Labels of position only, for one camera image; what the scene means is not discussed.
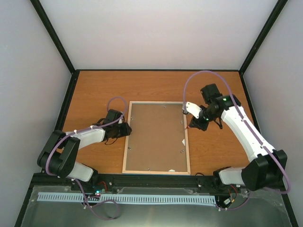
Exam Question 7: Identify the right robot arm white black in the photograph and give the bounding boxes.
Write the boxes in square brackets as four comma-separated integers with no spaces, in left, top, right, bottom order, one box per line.
[183,84,287,191]

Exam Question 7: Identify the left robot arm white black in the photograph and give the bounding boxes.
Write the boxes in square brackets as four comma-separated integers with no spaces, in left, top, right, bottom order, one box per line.
[37,109,132,191]

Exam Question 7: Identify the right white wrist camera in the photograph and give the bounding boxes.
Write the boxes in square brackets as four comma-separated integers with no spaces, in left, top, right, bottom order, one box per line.
[182,102,202,119]

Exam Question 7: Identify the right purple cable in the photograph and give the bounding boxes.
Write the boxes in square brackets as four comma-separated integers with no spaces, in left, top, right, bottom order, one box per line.
[183,70,292,211]

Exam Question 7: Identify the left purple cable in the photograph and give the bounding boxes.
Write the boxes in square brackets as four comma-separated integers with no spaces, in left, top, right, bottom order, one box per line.
[46,96,127,177]

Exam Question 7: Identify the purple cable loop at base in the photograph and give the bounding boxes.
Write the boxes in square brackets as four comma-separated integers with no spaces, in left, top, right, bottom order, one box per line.
[75,179,122,221]

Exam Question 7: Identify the black mounting rail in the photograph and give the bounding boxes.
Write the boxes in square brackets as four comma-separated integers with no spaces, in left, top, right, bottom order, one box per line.
[81,174,239,194]

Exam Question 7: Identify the light blue slotted cable duct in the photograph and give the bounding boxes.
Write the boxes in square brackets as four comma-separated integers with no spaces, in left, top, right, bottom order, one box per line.
[36,192,216,206]

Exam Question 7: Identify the black enclosure frame post right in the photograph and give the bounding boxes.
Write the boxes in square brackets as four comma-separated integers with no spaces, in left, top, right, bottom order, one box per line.
[238,0,289,74]

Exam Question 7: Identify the black enclosure frame post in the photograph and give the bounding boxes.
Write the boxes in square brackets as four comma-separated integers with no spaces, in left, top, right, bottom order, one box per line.
[30,0,76,75]
[238,0,289,74]

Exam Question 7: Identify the black enclosure frame post left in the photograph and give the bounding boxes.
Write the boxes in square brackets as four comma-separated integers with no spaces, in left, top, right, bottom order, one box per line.
[30,0,76,75]

